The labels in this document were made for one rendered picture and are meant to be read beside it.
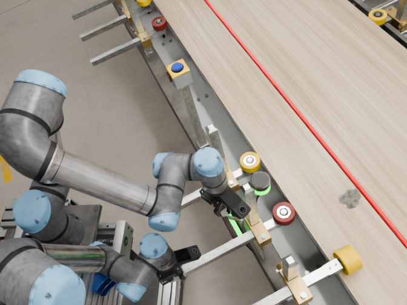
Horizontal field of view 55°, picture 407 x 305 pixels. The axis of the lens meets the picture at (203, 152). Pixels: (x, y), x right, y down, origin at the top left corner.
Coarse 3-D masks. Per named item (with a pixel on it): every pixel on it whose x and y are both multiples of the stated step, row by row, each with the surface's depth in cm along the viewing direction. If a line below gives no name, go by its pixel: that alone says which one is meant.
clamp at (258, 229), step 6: (246, 216) 146; (246, 222) 146; (258, 222) 143; (252, 228) 142; (258, 228) 142; (264, 228) 141; (258, 234) 141; (258, 240) 139; (264, 240) 139; (270, 240) 141
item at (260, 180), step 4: (260, 172) 123; (256, 176) 123; (260, 176) 122; (264, 176) 122; (252, 180) 122; (256, 180) 122; (260, 180) 122; (264, 180) 121; (268, 180) 121; (256, 184) 121; (260, 184) 121; (264, 184) 121; (256, 196) 127; (256, 200) 133
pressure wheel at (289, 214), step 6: (276, 204) 142; (282, 204) 141; (288, 204) 141; (276, 210) 140; (282, 210) 139; (288, 210) 140; (294, 210) 139; (276, 216) 139; (282, 216) 139; (288, 216) 138; (294, 216) 139; (276, 222) 141; (282, 222) 138; (288, 222) 138
